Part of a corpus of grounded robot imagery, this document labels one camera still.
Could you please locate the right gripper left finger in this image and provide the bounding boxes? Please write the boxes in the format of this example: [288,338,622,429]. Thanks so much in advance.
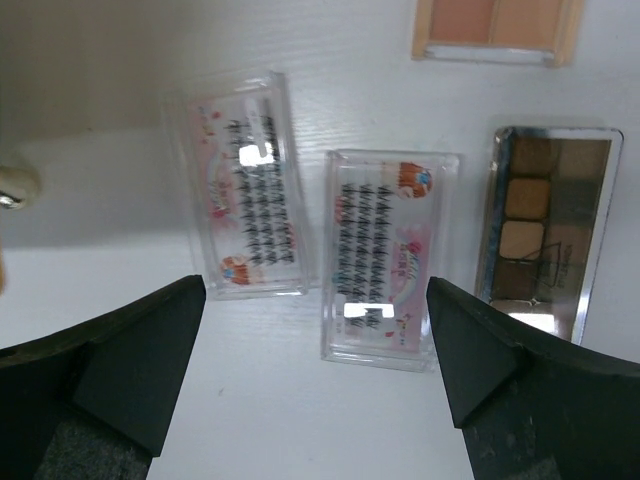
[1,275,206,479]

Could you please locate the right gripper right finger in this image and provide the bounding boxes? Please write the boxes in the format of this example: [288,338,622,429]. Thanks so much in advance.
[426,277,639,479]

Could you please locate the long brown eyeshadow palette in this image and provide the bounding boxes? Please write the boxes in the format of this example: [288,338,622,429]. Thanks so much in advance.
[474,126,624,344]

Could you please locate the cream round drawer cabinet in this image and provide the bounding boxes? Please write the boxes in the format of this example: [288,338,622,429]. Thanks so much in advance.
[0,152,44,296]

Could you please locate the clear sticker pack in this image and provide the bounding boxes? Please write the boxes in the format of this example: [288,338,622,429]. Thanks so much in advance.
[321,150,461,372]
[161,71,313,300]

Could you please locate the pink square eyeshadow palette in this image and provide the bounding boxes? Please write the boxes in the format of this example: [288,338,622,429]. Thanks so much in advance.
[411,0,585,68]

